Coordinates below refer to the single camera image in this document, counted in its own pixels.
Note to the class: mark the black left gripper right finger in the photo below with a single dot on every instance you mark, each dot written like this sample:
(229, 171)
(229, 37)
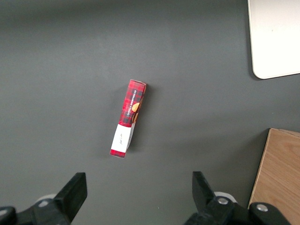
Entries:
(218, 211)

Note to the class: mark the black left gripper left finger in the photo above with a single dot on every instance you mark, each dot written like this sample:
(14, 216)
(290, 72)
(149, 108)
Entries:
(58, 206)

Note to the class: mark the beige plastic tray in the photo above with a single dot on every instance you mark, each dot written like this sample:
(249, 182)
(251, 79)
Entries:
(276, 35)

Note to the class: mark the wooden drawer cabinet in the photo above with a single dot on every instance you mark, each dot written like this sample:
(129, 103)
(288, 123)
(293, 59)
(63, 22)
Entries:
(279, 168)

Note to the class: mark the red plaid cookie box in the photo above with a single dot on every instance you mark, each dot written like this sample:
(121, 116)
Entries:
(129, 117)

